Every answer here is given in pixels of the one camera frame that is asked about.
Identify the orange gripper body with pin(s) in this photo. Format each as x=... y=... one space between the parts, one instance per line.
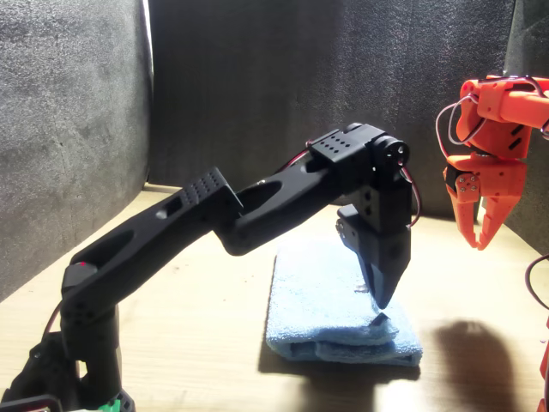
x=502 y=178

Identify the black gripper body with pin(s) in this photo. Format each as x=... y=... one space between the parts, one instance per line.
x=381 y=253

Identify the light blue towel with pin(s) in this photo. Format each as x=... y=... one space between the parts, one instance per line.
x=317 y=309

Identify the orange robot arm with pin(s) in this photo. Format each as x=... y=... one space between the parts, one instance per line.
x=514 y=98

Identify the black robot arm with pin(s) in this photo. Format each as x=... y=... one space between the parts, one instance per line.
x=171 y=240

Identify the grey foam panel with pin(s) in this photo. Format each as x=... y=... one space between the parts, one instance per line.
x=64 y=86
x=266 y=77
x=532 y=43

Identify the green table clamp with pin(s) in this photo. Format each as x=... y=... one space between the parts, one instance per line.
x=109 y=405

